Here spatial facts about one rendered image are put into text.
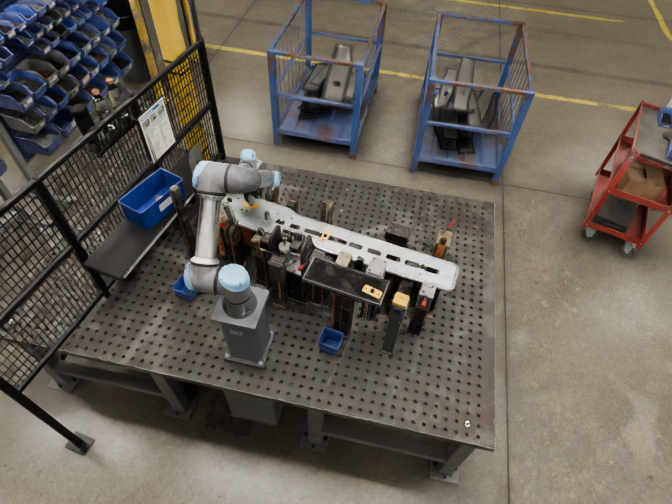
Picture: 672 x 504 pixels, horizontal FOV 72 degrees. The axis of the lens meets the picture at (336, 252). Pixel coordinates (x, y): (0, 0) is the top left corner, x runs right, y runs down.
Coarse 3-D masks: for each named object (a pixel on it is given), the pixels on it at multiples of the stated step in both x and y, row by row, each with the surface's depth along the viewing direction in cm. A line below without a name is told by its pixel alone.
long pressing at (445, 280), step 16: (240, 208) 255; (272, 208) 256; (288, 208) 257; (240, 224) 247; (256, 224) 248; (272, 224) 248; (288, 224) 249; (304, 224) 249; (320, 224) 250; (352, 240) 244; (368, 240) 244; (368, 256) 237; (384, 256) 238; (400, 256) 238; (416, 256) 238; (432, 256) 239; (400, 272) 232; (416, 272) 232; (448, 272) 233; (448, 288) 226
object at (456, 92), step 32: (448, 96) 410; (480, 96) 438; (512, 96) 413; (416, 128) 446; (448, 128) 422; (480, 128) 381; (512, 128) 376; (416, 160) 416; (448, 160) 411; (480, 160) 417
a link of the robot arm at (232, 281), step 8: (232, 264) 190; (216, 272) 188; (224, 272) 187; (232, 272) 188; (240, 272) 188; (216, 280) 187; (224, 280) 185; (232, 280) 185; (240, 280) 186; (248, 280) 190; (216, 288) 188; (224, 288) 187; (232, 288) 185; (240, 288) 187; (248, 288) 192; (224, 296) 194; (232, 296) 190; (240, 296) 190; (248, 296) 195
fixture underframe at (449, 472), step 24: (72, 384) 290; (120, 384) 270; (144, 384) 270; (168, 384) 250; (168, 408) 283; (192, 408) 284; (312, 432) 260; (336, 432) 257; (360, 432) 257; (432, 456) 251; (456, 456) 239; (456, 480) 264
